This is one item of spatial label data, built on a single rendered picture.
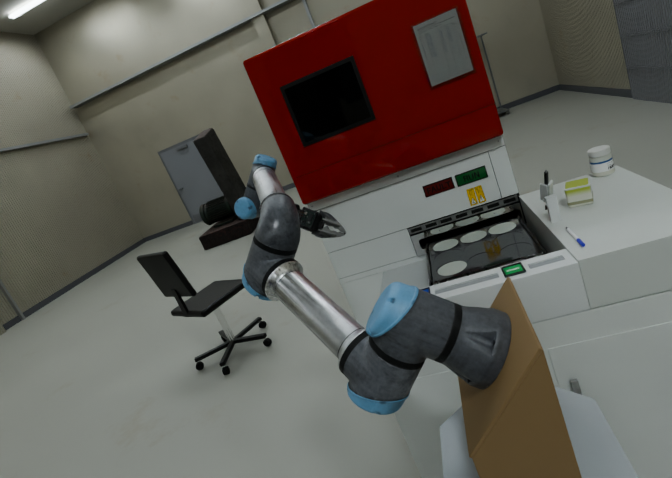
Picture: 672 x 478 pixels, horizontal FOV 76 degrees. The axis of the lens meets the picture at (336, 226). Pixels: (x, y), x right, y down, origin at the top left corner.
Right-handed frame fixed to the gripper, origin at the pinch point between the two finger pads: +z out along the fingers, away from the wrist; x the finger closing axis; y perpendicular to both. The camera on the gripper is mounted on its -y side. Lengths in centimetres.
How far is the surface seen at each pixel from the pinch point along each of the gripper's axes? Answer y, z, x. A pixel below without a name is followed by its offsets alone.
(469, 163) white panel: -33, 26, 42
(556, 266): 11, 63, 12
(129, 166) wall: -735, -955, -55
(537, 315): 6, 63, -2
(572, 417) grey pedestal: 35, 73, -17
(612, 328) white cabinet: 1, 81, 2
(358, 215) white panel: -33.2, -9.3, 8.5
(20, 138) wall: -484, -1015, -73
